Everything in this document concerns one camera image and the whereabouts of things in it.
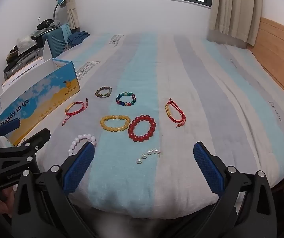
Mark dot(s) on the light blue cloth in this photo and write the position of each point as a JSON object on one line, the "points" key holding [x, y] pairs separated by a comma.
{"points": [[66, 31]]}

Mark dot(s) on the blue desk lamp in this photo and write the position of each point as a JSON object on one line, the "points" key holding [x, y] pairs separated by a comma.
{"points": [[62, 2]]}

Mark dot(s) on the black bag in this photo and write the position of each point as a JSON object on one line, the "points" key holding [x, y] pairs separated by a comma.
{"points": [[45, 23]]}

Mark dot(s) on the dark blue clothes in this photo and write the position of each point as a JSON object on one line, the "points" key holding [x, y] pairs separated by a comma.
{"points": [[77, 38]]}

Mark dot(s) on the grey suitcase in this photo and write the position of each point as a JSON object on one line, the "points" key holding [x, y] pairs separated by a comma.
{"points": [[20, 62]]}

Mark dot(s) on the blue and yellow cardboard box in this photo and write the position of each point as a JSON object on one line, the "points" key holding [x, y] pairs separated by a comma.
{"points": [[33, 99]]}

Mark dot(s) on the white pearl strand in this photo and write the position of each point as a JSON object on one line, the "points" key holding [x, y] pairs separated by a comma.
{"points": [[144, 156]]}

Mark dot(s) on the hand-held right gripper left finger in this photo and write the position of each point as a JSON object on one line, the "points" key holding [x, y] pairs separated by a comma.
{"points": [[80, 168]]}

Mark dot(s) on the striped bed sheet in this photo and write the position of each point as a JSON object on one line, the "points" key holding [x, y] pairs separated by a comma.
{"points": [[194, 79]]}

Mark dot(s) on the person's left hand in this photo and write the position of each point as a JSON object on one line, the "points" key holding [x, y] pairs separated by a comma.
{"points": [[2, 203]]}

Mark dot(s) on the white plastic bag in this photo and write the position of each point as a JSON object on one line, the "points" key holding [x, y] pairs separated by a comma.
{"points": [[25, 42]]}

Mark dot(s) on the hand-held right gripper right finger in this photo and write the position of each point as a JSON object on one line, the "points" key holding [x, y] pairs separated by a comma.
{"points": [[207, 171]]}

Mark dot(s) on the teal suitcase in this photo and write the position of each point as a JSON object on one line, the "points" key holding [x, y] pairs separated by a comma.
{"points": [[55, 44]]}

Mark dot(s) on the tied beige curtain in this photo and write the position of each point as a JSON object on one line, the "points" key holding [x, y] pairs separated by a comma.
{"points": [[71, 7]]}

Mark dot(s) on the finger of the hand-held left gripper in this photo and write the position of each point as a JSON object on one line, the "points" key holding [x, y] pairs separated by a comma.
{"points": [[39, 137], [9, 126]]}

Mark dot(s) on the stack of black items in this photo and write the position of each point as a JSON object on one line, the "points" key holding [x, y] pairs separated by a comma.
{"points": [[13, 53]]}

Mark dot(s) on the wide beige curtain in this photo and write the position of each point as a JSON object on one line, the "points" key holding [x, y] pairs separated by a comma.
{"points": [[233, 12]]}

